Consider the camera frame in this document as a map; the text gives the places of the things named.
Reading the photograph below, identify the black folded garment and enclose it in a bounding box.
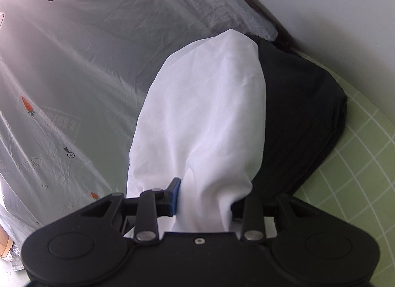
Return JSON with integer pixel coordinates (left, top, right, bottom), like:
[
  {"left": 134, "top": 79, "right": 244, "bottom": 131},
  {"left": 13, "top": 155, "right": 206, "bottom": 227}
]
[{"left": 251, "top": 36, "right": 347, "bottom": 203}]

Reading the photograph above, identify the carrot print storage bag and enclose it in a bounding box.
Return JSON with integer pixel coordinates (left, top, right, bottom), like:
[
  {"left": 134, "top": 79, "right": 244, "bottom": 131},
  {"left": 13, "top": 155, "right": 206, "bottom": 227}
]
[{"left": 1, "top": 0, "right": 278, "bottom": 271}]

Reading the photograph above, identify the green grid cutting mat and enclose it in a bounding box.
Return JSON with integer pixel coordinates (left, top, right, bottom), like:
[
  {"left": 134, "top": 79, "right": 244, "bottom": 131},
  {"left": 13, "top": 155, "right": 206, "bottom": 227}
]
[{"left": 291, "top": 90, "right": 395, "bottom": 287}]

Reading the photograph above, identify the white shirt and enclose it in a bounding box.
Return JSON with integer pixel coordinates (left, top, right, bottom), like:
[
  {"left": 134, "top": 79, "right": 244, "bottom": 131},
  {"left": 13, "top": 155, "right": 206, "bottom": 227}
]
[{"left": 127, "top": 30, "right": 266, "bottom": 233}]

